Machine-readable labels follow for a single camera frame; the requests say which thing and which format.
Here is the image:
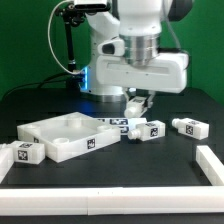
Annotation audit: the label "black camera stand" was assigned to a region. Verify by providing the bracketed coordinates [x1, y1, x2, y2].
[55, 2, 86, 90]

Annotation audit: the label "white fence bar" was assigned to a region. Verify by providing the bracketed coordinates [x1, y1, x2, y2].
[196, 145, 224, 186]
[0, 144, 14, 183]
[0, 186, 224, 216]

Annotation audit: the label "white square tabletop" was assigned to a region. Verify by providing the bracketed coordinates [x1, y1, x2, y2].
[17, 112, 121, 163]

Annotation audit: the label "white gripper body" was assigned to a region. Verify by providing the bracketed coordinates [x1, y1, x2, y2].
[96, 53, 189, 93]

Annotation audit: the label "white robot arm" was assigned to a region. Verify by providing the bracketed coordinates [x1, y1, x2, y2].
[85, 0, 194, 102]

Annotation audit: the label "silver overhead camera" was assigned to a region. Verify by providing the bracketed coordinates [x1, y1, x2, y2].
[74, 0, 110, 12]

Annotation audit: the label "white right fence bar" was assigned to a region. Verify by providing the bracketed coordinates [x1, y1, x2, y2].
[196, 145, 224, 186]

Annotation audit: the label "white marker sheet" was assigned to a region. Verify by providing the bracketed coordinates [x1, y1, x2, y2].
[100, 118, 147, 135]

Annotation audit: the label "white left fence bar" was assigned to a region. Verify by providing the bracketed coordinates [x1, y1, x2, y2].
[0, 144, 14, 183]

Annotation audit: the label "white front fence bar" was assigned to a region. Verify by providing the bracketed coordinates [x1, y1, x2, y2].
[0, 186, 224, 216]

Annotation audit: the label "black cables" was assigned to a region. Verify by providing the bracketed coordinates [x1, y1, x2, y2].
[1, 72, 73, 101]

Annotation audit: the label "white cable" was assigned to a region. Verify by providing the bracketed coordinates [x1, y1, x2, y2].
[47, 0, 84, 75]

